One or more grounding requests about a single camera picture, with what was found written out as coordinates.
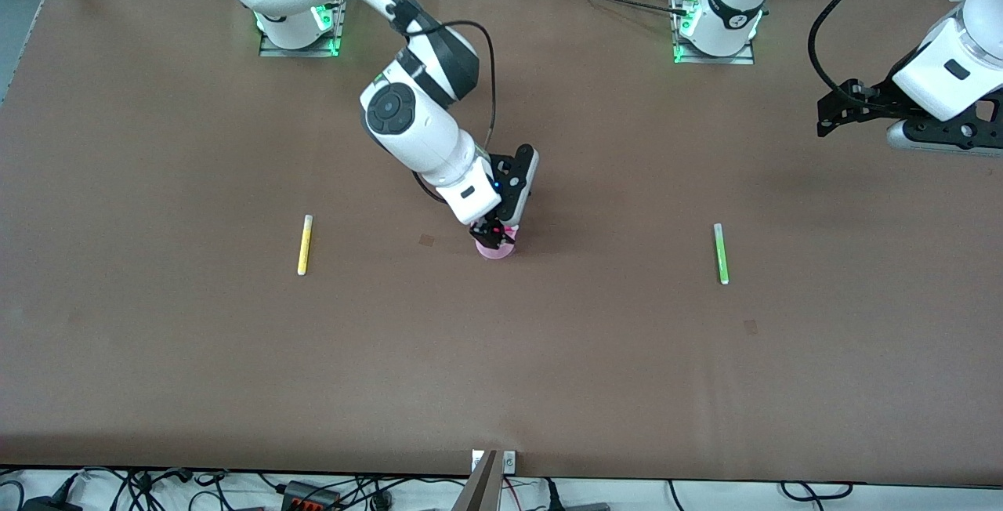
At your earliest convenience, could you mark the pink cup holder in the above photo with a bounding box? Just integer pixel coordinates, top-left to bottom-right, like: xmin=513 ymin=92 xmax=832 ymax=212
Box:
xmin=475 ymin=224 xmax=519 ymax=261

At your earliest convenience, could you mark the yellow highlighter pen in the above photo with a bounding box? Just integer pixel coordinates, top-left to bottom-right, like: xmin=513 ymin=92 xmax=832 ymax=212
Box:
xmin=297 ymin=215 xmax=314 ymax=277

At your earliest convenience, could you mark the green highlighter pen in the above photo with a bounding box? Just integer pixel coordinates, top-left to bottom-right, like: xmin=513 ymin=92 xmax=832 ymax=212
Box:
xmin=712 ymin=223 xmax=730 ymax=286

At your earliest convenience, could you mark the black floor plug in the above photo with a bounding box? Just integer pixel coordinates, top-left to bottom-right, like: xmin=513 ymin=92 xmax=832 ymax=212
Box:
xmin=544 ymin=480 xmax=612 ymax=511

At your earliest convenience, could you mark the black orange power strip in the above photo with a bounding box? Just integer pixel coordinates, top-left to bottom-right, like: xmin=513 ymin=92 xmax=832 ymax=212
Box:
xmin=281 ymin=480 xmax=343 ymax=511

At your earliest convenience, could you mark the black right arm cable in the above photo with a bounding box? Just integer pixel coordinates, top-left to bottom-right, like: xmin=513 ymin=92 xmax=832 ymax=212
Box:
xmin=406 ymin=20 xmax=498 ymax=206

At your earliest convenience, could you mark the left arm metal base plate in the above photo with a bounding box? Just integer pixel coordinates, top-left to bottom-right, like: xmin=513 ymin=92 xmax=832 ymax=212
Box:
xmin=671 ymin=0 xmax=756 ymax=66

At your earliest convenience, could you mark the metal table edge bracket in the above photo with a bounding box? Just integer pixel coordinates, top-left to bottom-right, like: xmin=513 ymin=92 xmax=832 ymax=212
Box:
xmin=470 ymin=449 xmax=517 ymax=474

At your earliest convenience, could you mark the brown camera mount bar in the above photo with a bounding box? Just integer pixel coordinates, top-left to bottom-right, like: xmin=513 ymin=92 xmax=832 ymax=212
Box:
xmin=450 ymin=450 xmax=502 ymax=511

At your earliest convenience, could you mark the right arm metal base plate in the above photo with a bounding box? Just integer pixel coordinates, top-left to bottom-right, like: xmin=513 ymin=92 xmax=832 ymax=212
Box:
xmin=258 ymin=0 xmax=348 ymax=58

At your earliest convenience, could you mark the black looped floor cable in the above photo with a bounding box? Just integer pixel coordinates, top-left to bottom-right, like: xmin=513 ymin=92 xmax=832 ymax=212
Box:
xmin=779 ymin=481 xmax=856 ymax=502

